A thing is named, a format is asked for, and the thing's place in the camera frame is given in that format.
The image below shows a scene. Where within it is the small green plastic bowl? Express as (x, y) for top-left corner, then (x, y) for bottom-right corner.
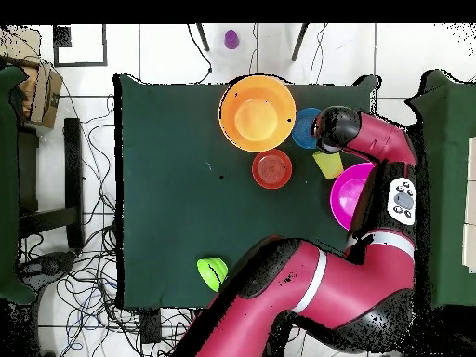
(195, 256), (229, 293)

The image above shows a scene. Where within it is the orange plastic bowl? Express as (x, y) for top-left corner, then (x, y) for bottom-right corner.
(218, 74), (298, 153)

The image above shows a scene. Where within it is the blue plastic bowl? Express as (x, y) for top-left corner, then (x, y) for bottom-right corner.
(290, 107), (324, 151)

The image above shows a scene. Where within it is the yellow plastic cup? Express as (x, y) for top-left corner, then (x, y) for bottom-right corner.
(311, 150), (345, 180)

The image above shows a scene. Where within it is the pink plastic bowl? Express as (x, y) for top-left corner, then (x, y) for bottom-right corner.
(329, 162), (376, 231)

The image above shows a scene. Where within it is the red plastic bowl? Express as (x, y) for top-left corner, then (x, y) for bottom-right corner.
(251, 149), (294, 191)

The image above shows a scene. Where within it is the dark green table cloth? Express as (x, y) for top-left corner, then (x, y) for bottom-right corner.
(112, 73), (382, 311)

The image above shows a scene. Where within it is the purple plastic cup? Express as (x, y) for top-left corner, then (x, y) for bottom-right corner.
(223, 29), (240, 51)

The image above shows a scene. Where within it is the black tripod leg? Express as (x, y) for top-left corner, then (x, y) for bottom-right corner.
(195, 23), (211, 53)
(290, 23), (310, 63)

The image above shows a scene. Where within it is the black stand base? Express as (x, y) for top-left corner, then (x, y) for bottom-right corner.
(16, 251), (77, 289)

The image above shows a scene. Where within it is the green cloth side table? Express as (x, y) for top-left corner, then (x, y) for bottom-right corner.
(0, 65), (38, 306)
(406, 69), (476, 309)

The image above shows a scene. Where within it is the cardboard box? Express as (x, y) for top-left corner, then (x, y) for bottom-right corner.
(0, 25), (64, 130)

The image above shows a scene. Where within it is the white box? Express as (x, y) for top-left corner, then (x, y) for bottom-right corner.
(461, 136), (476, 274)

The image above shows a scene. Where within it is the tangle of floor cables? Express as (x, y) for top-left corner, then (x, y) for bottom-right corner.
(18, 85), (198, 357)

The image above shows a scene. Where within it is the black chair frame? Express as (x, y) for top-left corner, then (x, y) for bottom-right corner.
(16, 117), (86, 251)

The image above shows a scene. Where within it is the black square frame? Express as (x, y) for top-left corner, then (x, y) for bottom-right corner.
(52, 24), (109, 69)

